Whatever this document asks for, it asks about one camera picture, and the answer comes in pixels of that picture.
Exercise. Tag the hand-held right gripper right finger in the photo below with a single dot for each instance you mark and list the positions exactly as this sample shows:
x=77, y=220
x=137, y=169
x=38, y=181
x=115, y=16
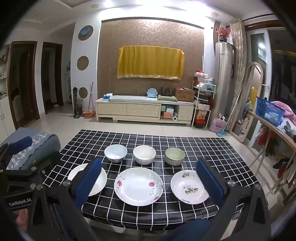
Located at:
x=209, y=180

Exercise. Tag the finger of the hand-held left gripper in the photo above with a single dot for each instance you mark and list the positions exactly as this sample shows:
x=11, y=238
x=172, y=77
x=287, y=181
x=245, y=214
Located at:
x=20, y=144
x=52, y=160

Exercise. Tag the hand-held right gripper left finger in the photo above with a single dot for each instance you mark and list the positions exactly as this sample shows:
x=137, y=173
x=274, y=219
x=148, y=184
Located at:
x=89, y=183

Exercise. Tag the plain white plate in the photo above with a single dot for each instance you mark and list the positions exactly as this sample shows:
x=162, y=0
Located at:
x=76, y=173

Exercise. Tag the white plate figure print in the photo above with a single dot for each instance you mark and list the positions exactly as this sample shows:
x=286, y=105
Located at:
x=185, y=188

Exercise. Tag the white bowl red print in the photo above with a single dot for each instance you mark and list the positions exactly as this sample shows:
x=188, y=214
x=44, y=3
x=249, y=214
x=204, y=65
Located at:
x=115, y=153

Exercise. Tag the green patterned bowl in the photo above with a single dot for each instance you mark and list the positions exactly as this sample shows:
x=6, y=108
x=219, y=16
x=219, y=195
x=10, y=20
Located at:
x=175, y=155

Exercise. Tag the white plate pink flowers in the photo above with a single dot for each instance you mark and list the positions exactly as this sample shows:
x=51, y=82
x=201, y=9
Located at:
x=138, y=186

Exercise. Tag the plain white bowl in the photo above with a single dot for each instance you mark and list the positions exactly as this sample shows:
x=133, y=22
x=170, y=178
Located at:
x=144, y=154

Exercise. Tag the person's left hand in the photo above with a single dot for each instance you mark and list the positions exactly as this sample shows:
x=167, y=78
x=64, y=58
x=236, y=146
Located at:
x=22, y=219

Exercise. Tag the grey sofa with lace cover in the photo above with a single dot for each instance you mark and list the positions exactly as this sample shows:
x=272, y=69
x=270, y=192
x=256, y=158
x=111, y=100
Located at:
x=46, y=143

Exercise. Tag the white cabinet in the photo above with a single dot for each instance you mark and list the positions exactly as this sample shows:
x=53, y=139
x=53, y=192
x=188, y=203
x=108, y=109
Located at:
x=4, y=113

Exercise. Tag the blue flat mop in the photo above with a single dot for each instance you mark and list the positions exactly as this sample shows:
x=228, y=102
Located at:
x=220, y=134

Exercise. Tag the person's right leg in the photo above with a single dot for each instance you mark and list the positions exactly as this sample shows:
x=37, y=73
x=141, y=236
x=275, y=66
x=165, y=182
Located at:
x=185, y=230

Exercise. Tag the pink bag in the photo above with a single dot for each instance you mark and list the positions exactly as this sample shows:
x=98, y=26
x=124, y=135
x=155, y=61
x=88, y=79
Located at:
x=218, y=125

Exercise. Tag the red broom with dustpan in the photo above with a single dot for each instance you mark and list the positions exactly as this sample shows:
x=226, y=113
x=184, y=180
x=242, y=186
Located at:
x=89, y=113

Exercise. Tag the upright vacuum cleaner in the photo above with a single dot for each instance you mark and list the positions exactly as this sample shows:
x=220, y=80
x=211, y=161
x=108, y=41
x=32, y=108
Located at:
x=77, y=104

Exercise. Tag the black white checked tablecloth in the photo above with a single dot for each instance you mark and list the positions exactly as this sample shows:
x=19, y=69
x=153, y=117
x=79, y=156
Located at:
x=143, y=212

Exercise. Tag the picture printed box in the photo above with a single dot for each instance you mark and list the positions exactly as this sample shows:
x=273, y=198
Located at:
x=203, y=114

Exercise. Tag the red garment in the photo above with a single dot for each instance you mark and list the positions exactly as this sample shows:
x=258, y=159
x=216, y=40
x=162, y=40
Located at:
x=263, y=136

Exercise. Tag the white paper roll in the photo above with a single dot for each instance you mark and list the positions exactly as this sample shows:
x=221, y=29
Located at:
x=175, y=118

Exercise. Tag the white metal rack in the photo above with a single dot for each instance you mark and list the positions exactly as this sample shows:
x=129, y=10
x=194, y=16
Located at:
x=192, y=104

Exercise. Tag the orange box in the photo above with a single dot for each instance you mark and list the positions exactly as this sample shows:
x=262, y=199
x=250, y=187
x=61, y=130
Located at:
x=166, y=115

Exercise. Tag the wooden folding table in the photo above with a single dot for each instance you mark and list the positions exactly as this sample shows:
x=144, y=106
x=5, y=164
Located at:
x=266, y=125

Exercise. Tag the light blue box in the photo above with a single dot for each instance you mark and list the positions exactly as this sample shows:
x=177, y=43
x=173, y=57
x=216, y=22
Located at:
x=169, y=109

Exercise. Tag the blue tissue box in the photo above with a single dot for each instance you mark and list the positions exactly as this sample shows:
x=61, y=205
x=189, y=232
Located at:
x=106, y=97

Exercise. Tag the beige low cabinet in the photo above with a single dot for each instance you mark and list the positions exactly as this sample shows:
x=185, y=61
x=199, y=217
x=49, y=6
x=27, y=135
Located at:
x=138, y=110

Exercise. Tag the brown cardboard box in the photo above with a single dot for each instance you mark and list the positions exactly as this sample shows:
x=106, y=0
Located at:
x=185, y=95

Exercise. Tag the blue plastic basket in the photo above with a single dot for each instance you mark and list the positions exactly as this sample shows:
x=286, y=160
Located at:
x=268, y=111

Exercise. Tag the green folded cloth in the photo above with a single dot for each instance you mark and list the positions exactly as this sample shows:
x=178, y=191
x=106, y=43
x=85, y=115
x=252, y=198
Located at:
x=167, y=98

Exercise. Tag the black white printed cloth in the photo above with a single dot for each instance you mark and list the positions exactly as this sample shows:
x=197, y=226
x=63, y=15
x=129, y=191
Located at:
x=288, y=128

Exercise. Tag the black router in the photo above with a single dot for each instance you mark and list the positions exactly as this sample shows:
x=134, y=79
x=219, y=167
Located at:
x=166, y=93

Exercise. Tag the dark wooden doorway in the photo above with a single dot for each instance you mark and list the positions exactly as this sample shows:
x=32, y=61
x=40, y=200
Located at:
x=52, y=43
x=23, y=43

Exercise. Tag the blue round plastic container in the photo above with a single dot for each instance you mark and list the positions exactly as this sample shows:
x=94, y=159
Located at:
x=152, y=93

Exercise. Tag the pink cloth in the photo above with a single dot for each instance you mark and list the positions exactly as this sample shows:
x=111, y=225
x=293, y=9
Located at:
x=286, y=107

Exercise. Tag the standing air conditioner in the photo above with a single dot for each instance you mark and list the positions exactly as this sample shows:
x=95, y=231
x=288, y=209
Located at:
x=224, y=69

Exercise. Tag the arched wooden mirror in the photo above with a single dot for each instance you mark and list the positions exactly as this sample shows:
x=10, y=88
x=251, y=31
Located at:
x=256, y=76

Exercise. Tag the beige patterned curtain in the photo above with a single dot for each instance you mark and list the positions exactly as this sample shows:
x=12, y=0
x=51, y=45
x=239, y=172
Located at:
x=238, y=58

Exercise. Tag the yellow cloth cover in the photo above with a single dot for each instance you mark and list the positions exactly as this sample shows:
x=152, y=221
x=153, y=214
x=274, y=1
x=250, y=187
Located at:
x=150, y=61

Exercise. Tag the red flower vase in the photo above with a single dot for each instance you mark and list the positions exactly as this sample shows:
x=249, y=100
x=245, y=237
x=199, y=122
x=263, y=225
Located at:
x=223, y=34

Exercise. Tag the round brown wall disc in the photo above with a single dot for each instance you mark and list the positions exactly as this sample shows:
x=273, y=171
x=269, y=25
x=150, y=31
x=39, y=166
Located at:
x=83, y=92
x=82, y=62

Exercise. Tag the round wall disc blue plate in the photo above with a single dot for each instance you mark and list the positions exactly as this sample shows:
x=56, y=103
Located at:
x=85, y=32

